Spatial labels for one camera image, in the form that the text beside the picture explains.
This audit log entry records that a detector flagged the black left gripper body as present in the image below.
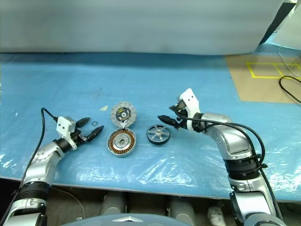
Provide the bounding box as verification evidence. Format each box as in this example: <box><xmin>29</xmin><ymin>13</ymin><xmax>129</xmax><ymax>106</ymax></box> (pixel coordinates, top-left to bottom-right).
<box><xmin>70</xmin><ymin>129</ymin><xmax>87</xmax><ymax>145</ymax></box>

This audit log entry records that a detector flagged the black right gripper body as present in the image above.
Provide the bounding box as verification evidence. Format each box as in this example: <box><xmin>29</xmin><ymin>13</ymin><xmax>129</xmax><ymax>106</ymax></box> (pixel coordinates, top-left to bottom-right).
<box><xmin>174</xmin><ymin>100</ymin><xmax>189</xmax><ymax>131</ymax></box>

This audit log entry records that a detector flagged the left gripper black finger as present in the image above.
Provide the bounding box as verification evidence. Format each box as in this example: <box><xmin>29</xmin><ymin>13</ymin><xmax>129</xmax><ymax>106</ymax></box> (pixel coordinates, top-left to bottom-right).
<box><xmin>83</xmin><ymin>125</ymin><xmax>105</xmax><ymax>142</ymax></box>
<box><xmin>75</xmin><ymin>116</ymin><xmax>91</xmax><ymax>129</ymax></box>

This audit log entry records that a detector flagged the motor housing with copper windings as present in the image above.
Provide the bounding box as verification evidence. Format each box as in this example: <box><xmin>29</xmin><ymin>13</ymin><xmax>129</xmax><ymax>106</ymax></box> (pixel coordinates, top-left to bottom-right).
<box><xmin>106</xmin><ymin>128</ymin><xmax>138</xmax><ymax>159</ymax></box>

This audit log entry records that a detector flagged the blue table cover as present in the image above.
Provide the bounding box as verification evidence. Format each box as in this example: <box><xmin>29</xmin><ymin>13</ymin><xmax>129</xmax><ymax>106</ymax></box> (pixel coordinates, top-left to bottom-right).
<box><xmin>0</xmin><ymin>30</ymin><xmax>301</xmax><ymax>202</ymax></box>

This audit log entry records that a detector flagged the dark grey rounded cylinder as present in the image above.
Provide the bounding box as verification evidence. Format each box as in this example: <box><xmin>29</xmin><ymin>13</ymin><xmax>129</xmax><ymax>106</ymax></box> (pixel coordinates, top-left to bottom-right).
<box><xmin>169</xmin><ymin>195</ymin><xmax>196</xmax><ymax>218</ymax></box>
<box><xmin>101</xmin><ymin>192</ymin><xmax>127</xmax><ymax>216</ymax></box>

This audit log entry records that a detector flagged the brown cardboard sheet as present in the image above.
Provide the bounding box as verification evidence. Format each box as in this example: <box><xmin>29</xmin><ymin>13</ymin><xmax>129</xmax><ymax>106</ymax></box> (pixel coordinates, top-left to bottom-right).
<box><xmin>225</xmin><ymin>55</ymin><xmax>301</xmax><ymax>104</ymax></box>

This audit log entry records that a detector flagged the grey robot torso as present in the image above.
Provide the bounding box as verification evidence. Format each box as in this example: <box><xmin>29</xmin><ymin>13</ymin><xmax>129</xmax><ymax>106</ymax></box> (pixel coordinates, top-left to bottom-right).
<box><xmin>60</xmin><ymin>213</ymin><xmax>179</xmax><ymax>226</ymax></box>

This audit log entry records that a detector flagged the yellow tape rectangle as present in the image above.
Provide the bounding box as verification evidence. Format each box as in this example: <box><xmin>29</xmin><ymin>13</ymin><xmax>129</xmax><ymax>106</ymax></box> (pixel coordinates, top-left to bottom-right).
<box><xmin>246</xmin><ymin>61</ymin><xmax>301</xmax><ymax>78</ymax></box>

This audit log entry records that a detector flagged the small white lumpy object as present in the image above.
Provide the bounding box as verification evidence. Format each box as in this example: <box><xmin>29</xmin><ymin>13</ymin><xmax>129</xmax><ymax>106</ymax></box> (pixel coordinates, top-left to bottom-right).
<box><xmin>208</xmin><ymin>206</ymin><xmax>224</xmax><ymax>224</ymax></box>

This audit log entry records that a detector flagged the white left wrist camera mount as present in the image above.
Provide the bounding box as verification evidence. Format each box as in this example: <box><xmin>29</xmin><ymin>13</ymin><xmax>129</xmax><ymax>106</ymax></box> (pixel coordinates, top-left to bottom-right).
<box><xmin>55</xmin><ymin>116</ymin><xmax>78</xmax><ymax>151</ymax></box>

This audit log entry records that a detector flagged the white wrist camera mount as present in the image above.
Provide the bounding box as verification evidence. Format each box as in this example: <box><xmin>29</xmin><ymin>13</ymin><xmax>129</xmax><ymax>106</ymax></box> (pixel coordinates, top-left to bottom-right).
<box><xmin>55</xmin><ymin>116</ymin><xmax>78</xmax><ymax>151</ymax></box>
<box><xmin>176</xmin><ymin>88</ymin><xmax>202</xmax><ymax>131</ymax></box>

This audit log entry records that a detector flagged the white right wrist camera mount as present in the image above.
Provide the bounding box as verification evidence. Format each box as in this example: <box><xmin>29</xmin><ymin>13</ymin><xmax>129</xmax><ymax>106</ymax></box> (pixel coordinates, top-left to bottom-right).
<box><xmin>176</xmin><ymin>88</ymin><xmax>202</xmax><ymax>131</ymax></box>

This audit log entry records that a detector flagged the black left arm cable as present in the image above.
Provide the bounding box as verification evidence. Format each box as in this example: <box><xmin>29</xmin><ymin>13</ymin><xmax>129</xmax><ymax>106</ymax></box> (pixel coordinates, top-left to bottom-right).
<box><xmin>20</xmin><ymin>107</ymin><xmax>59</xmax><ymax>189</ymax></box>

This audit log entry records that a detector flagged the thin white wire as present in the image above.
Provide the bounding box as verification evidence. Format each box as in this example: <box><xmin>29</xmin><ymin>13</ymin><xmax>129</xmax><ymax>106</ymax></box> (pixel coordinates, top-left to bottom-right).
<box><xmin>50</xmin><ymin>187</ymin><xmax>86</xmax><ymax>221</ymax></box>

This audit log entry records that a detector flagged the black floor cable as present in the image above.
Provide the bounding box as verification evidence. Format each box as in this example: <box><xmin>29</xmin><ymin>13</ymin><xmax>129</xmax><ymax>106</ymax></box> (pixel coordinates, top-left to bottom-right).
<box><xmin>279</xmin><ymin>75</ymin><xmax>301</xmax><ymax>104</ymax></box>

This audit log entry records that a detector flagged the white floor cable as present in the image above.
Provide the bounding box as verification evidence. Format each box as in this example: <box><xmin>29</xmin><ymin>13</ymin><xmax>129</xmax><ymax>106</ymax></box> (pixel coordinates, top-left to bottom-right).
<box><xmin>278</xmin><ymin>44</ymin><xmax>301</xmax><ymax>73</ymax></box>

